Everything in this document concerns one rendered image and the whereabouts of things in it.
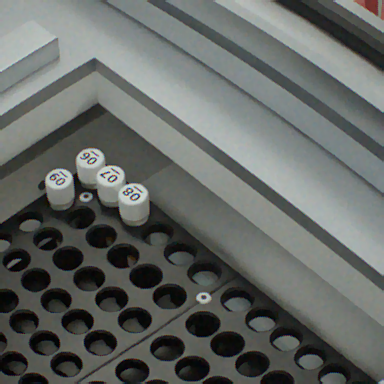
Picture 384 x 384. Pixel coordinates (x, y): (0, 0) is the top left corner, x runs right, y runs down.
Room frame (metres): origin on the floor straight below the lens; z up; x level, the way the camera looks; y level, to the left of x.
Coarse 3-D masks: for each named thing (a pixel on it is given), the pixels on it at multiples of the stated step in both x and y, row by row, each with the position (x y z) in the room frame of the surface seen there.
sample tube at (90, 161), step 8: (80, 152) 0.35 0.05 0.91; (88, 152) 0.35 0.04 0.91; (96, 152) 0.35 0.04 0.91; (80, 160) 0.34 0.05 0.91; (88, 160) 0.34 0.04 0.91; (96, 160) 0.34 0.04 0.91; (104, 160) 0.35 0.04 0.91; (80, 168) 0.34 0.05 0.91; (88, 168) 0.34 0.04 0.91; (96, 168) 0.34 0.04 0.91; (80, 176) 0.34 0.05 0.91; (88, 176) 0.34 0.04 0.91; (88, 184) 0.34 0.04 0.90; (96, 184) 0.34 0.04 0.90
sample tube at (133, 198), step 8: (128, 184) 0.33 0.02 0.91; (136, 184) 0.33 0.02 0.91; (120, 192) 0.32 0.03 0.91; (128, 192) 0.32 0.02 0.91; (136, 192) 0.32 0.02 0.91; (144, 192) 0.32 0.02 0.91; (120, 200) 0.32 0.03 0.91; (128, 200) 0.32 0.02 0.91; (136, 200) 0.32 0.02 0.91; (144, 200) 0.32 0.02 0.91; (120, 208) 0.32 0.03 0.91; (128, 208) 0.32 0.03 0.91; (136, 208) 0.32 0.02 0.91; (144, 208) 0.32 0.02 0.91; (128, 216) 0.32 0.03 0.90; (136, 216) 0.32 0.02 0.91; (144, 216) 0.32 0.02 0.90; (128, 224) 0.32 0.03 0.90; (136, 224) 0.32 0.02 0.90; (128, 256) 0.32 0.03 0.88
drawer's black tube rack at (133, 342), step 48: (96, 240) 0.33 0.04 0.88; (0, 288) 0.28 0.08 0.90; (48, 288) 0.29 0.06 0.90; (96, 288) 0.31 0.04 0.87; (144, 288) 0.31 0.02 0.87; (192, 288) 0.28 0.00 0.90; (0, 336) 0.26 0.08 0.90; (48, 336) 0.26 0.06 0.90; (96, 336) 0.26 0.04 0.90; (144, 336) 0.26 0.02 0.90; (192, 336) 0.26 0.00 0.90; (240, 336) 0.26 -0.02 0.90
